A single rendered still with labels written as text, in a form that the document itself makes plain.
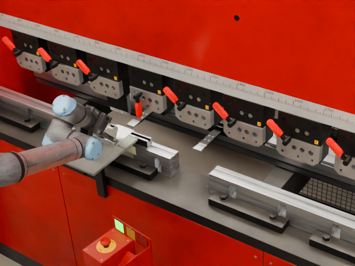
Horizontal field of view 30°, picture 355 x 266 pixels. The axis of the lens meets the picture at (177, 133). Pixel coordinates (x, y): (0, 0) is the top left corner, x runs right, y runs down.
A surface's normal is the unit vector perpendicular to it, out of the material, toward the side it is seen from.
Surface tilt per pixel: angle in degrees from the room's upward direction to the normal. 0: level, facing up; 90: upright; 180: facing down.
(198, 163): 0
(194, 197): 0
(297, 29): 90
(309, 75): 90
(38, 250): 90
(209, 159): 0
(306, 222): 90
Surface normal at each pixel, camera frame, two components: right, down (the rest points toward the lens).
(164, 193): -0.05, -0.82
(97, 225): -0.57, 0.49
